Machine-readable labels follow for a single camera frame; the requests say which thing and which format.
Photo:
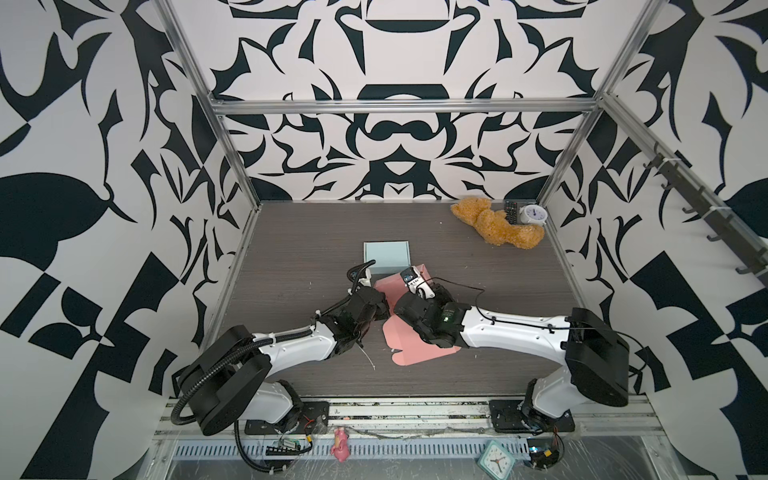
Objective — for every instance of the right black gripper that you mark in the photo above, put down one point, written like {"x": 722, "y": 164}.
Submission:
{"x": 442, "y": 298}

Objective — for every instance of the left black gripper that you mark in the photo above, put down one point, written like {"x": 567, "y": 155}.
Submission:
{"x": 383, "y": 313}

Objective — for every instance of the pink paper box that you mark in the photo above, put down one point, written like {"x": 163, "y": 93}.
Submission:
{"x": 409, "y": 348}

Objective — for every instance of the light blue paper box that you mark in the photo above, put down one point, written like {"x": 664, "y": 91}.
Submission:
{"x": 391, "y": 257}

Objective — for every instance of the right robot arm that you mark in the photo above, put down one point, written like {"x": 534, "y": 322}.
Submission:
{"x": 593, "y": 358}

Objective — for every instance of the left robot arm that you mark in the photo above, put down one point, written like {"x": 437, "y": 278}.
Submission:
{"x": 229, "y": 380}

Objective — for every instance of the brown teddy bear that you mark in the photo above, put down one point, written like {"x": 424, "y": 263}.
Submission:
{"x": 493, "y": 226}

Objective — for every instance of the pink small toy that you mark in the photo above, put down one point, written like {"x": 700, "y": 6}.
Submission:
{"x": 340, "y": 449}

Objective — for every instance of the black remote control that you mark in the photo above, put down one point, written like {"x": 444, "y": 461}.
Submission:
{"x": 511, "y": 210}

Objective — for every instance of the green circuit board left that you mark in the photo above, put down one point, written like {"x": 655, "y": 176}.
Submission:
{"x": 289, "y": 447}

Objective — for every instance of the white round alarm clock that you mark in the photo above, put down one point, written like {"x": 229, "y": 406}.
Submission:
{"x": 533, "y": 214}

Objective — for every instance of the teal square clock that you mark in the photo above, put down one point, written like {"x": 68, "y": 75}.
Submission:
{"x": 496, "y": 461}

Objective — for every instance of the circuit board right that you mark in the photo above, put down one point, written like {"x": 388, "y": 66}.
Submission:
{"x": 544, "y": 453}

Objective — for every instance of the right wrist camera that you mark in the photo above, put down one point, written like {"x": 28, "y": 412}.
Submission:
{"x": 416, "y": 283}

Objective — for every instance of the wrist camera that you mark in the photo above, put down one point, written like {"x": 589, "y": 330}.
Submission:
{"x": 416, "y": 283}
{"x": 363, "y": 279}

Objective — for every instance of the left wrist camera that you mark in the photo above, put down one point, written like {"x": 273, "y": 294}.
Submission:
{"x": 363, "y": 279}

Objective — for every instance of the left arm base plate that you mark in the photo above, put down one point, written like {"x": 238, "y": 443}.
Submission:
{"x": 307, "y": 417}

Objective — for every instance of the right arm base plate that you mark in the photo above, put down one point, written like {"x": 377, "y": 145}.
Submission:
{"x": 510, "y": 417}

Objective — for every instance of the black coat hook rail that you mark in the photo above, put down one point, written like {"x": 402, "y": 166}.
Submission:
{"x": 703, "y": 204}

